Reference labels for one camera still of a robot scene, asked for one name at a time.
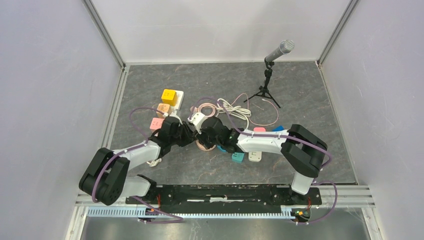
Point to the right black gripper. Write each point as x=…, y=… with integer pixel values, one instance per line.
x=201, y=138

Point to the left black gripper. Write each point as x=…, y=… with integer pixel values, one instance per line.
x=189, y=138

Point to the round pink socket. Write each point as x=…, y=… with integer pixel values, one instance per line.
x=203, y=148

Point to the blue plug adapter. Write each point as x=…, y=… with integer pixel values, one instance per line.
x=221, y=149

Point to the white power strip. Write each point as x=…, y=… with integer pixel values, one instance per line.
x=180, y=95

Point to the pink cube plug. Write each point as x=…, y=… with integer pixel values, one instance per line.
x=156, y=123

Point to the teal power strip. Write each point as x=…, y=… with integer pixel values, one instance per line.
x=238, y=157

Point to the pink plug adapter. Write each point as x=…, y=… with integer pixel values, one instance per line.
x=259, y=129

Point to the white plug adapter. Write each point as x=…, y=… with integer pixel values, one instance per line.
x=255, y=156

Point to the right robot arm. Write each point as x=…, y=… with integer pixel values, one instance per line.
x=304, y=151

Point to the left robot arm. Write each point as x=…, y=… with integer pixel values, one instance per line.
x=105, y=178

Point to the orange cube plug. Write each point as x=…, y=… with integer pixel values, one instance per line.
x=164, y=108

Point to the yellow cube plug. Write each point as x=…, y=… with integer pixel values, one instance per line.
x=170, y=97

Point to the black tripod stand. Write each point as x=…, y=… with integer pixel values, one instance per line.
x=264, y=92

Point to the blue white green block stack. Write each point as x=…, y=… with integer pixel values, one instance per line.
x=279, y=128

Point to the grey microphone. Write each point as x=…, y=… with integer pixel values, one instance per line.
x=284, y=48

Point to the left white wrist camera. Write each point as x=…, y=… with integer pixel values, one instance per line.
x=175, y=114

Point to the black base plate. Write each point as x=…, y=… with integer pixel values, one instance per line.
x=228, y=198

